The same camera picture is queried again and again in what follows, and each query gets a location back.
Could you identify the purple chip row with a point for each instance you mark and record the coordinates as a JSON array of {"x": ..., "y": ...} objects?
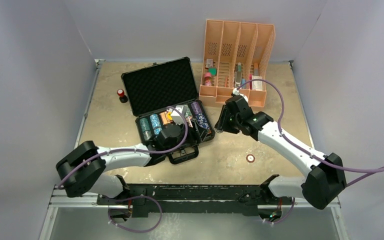
[{"x": 196, "y": 108}]

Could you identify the red playing card deck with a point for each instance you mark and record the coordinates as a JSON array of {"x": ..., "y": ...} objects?
[{"x": 164, "y": 120}]

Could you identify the pink tape roll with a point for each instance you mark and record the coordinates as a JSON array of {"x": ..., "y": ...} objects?
[{"x": 208, "y": 79}]

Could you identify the navy orange chip row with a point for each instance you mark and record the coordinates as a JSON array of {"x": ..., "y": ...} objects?
[{"x": 203, "y": 122}]

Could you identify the black aluminium base frame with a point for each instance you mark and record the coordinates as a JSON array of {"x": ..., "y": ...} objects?
[{"x": 141, "y": 199}]

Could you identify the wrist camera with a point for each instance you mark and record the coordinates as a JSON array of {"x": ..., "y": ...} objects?
[
  {"x": 178, "y": 114},
  {"x": 236, "y": 92}
]

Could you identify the orange desk organizer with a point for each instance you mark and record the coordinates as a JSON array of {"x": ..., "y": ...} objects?
[{"x": 233, "y": 51}]

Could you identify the black poker case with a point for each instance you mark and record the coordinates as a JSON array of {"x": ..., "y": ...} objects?
[{"x": 153, "y": 89}]

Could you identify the white red box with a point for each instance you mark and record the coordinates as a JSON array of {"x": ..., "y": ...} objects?
[{"x": 256, "y": 85}]

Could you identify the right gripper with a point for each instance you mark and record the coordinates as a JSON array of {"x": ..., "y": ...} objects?
[{"x": 223, "y": 124}]

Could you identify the yellow round button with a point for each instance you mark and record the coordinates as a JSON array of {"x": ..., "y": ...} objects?
[{"x": 168, "y": 116}]

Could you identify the red black small bottle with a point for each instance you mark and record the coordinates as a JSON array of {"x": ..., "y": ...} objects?
[{"x": 122, "y": 96}]

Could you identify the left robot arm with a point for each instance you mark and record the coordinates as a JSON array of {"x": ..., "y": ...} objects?
[{"x": 83, "y": 169}]

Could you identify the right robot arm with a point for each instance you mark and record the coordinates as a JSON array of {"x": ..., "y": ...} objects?
[{"x": 323, "y": 178}]

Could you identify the red white poker chip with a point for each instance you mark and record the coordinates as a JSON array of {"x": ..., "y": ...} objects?
[{"x": 250, "y": 158}]

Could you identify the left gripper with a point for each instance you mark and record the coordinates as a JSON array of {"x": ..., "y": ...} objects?
[{"x": 193, "y": 136}]

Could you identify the blue red green chip row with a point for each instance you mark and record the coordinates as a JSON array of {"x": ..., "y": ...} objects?
[{"x": 157, "y": 131}]

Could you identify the green white chip row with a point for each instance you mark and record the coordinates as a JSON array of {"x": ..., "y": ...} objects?
[{"x": 188, "y": 114}]

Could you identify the dark green 50 chip stack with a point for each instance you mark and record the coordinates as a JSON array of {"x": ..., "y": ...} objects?
[{"x": 144, "y": 124}]

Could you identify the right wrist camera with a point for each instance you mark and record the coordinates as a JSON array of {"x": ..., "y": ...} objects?
[{"x": 236, "y": 92}]

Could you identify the white blue 10 chip stack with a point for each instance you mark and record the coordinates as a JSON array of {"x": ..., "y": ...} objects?
[{"x": 155, "y": 121}]

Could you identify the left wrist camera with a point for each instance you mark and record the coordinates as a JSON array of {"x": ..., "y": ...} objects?
[{"x": 178, "y": 114}]

